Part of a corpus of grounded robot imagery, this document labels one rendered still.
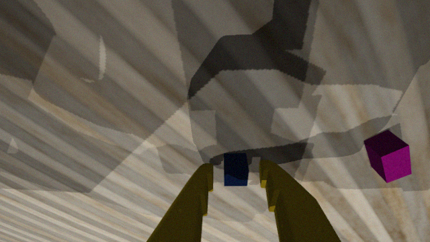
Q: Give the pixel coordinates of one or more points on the dark blue block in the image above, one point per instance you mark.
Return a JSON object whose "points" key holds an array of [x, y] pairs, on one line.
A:
{"points": [[236, 169]]}

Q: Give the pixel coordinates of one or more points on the magenta cube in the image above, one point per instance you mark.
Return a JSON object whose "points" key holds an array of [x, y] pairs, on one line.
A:
{"points": [[389, 156]]}

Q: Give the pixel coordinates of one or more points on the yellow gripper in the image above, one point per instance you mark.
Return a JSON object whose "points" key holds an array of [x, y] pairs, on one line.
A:
{"points": [[298, 215]]}

